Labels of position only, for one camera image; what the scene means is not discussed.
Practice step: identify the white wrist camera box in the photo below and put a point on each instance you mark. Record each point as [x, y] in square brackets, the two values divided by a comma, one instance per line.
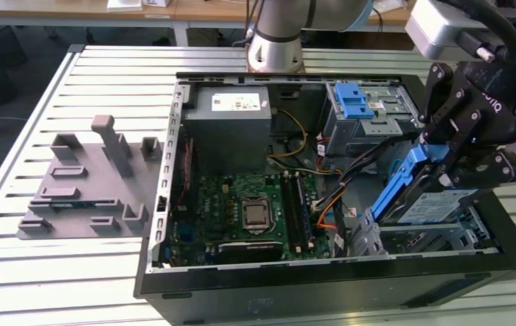
[438, 30]

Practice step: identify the metal disk bay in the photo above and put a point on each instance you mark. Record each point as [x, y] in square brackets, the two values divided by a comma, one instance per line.
[366, 234]

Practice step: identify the silver CPU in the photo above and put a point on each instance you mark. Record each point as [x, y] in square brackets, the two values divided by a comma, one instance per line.
[254, 215]

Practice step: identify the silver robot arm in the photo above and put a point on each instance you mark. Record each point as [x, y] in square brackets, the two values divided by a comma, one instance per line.
[276, 51]

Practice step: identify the blue plastic drive latch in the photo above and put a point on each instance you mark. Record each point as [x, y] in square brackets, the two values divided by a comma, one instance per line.
[350, 102]

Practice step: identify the black RAM slot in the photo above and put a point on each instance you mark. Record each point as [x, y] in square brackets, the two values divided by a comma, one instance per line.
[292, 210]

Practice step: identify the metal optical drive cage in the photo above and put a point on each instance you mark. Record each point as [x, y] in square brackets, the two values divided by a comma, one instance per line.
[374, 129]

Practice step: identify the wooden desk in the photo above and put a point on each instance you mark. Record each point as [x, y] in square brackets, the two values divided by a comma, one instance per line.
[94, 6]

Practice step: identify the black PC case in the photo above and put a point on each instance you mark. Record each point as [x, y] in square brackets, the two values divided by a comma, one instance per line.
[285, 295]

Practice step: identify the black graphics card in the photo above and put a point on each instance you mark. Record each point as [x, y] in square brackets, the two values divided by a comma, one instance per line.
[248, 251]

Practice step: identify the green motherboard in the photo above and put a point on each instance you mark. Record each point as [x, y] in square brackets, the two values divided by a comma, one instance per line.
[221, 197]

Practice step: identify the grey power supply unit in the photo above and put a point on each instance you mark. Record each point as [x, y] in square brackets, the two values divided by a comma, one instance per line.
[225, 142]

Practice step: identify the grey parts rack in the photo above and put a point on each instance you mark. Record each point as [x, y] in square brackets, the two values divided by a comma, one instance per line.
[94, 190]

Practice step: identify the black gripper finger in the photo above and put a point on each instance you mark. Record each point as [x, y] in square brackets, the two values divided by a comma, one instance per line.
[442, 102]
[488, 166]

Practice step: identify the hard disk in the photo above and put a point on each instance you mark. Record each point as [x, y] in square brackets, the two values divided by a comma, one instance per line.
[442, 207]

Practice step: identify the small RAM stick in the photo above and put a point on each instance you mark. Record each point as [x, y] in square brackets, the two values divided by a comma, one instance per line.
[76, 205]

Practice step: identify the small white box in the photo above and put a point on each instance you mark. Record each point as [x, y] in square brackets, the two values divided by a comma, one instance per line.
[156, 2]

